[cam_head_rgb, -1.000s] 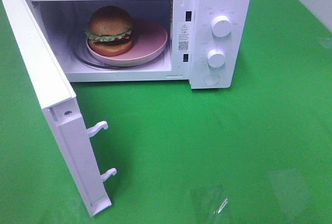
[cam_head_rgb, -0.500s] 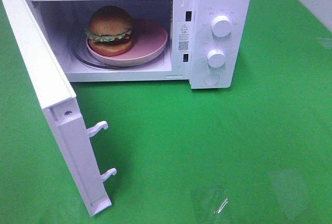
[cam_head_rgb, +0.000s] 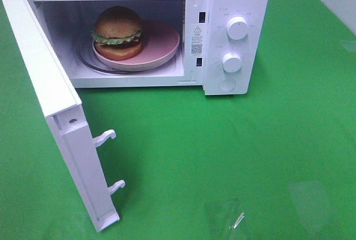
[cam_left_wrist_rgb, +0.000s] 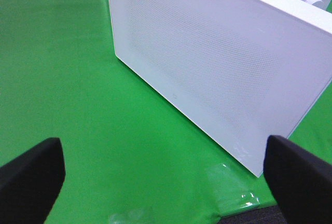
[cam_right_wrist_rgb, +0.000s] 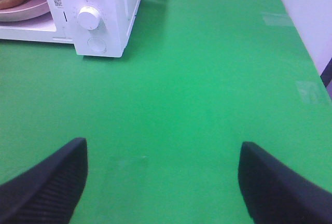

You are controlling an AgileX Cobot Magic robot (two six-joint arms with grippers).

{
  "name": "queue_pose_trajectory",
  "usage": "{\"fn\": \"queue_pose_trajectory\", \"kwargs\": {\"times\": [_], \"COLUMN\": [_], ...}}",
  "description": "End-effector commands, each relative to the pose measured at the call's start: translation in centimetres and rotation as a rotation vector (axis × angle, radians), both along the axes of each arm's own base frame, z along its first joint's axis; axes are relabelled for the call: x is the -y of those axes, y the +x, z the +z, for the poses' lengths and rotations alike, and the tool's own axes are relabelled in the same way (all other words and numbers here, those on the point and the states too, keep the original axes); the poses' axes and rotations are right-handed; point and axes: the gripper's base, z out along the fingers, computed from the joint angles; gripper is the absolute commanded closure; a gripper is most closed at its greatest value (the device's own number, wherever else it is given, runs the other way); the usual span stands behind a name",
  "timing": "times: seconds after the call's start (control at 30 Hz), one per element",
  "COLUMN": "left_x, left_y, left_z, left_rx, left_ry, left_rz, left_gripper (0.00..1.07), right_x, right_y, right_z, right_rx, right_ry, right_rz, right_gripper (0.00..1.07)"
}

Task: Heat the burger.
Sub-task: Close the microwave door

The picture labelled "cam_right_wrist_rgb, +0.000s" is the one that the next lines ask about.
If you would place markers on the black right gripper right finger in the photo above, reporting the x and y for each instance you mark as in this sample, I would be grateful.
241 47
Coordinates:
274 193

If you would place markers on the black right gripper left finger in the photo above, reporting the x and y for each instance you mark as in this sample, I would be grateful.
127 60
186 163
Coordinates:
50 191

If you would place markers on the round door release button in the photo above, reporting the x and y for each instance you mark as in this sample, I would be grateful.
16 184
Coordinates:
96 44

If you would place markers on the pink plate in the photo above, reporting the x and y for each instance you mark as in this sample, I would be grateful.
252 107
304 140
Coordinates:
28 10

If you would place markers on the white timer knob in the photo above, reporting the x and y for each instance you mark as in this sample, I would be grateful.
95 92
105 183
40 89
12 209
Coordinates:
89 18

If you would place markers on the white microwave oven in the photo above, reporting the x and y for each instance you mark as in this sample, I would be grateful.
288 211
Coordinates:
60 25

